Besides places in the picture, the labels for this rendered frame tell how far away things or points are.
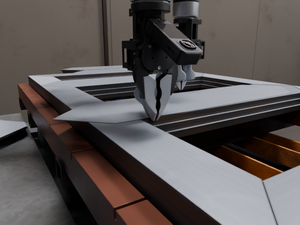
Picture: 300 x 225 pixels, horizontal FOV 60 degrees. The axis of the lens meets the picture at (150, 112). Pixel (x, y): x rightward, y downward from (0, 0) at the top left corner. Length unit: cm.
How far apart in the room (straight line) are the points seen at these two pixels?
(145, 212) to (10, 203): 39
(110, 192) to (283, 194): 19
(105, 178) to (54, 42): 288
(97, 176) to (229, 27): 397
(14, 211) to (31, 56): 266
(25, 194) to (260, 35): 437
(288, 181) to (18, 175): 62
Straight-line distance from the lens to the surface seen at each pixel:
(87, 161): 42
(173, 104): 62
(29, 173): 75
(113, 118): 50
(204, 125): 58
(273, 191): 29
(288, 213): 26
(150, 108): 48
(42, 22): 319
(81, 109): 59
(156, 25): 46
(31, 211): 60
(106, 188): 34
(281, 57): 513
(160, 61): 47
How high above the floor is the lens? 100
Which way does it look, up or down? 15 degrees down
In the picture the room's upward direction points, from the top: straight up
